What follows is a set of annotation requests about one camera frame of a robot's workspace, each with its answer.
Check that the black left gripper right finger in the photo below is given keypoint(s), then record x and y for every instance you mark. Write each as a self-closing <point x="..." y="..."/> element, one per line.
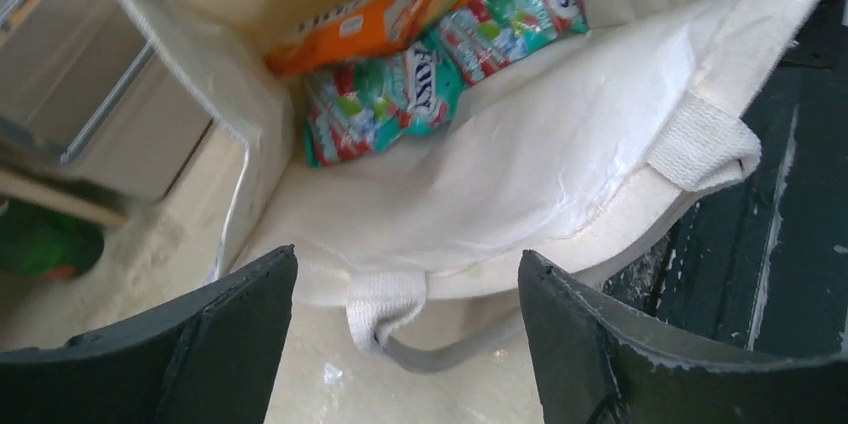
<point x="598" y="360"/>

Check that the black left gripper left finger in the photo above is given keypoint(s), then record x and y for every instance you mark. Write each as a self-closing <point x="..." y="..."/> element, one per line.
<point x="209" y="356"/>

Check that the beige canvas tote bag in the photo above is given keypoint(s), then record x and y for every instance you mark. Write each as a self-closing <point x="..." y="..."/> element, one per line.
<point x="586" y="151"/>

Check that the orange snack packet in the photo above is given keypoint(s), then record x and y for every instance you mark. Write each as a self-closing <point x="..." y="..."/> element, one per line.
<point x="357" y="29"/>

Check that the black mounting rail base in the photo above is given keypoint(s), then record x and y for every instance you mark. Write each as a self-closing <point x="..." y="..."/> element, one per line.
<point x="763" y="265"/>

